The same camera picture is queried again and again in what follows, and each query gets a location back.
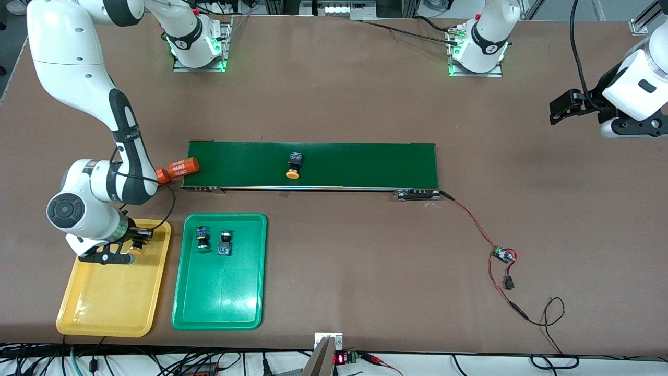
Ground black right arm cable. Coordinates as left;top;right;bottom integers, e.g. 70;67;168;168
107;146;176;233

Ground aluminium frame rack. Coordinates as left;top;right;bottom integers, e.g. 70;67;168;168
264;0;418;21

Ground green plastic tray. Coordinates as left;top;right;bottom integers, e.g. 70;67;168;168
171;213;268;331

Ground yellow plastic tray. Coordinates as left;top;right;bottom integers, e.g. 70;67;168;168
56;217;172;338

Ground red black motor wire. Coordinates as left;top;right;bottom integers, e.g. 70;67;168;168
440;191;503;251

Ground red clip lead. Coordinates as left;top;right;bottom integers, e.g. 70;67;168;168
360;352;405;376

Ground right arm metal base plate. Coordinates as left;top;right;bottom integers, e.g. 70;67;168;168
172;15;233;73

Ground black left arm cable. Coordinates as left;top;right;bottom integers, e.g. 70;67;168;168
569;0;609;105

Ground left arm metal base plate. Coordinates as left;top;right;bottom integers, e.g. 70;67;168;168
446;26;504;78

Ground red black power lead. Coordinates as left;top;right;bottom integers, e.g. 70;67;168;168
488;255;531;321

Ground grey metal bar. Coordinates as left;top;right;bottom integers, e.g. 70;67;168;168
302;337;335;376

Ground small metal mounting bracket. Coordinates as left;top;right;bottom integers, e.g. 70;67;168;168
314;332;344;350

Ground thin black looped cable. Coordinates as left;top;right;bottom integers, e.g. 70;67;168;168
528;297;566;356

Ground black cable to arm base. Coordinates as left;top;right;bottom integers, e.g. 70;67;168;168
360;16;460;45

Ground green conveyor belt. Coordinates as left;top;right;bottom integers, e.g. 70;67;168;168
181;140;442;202

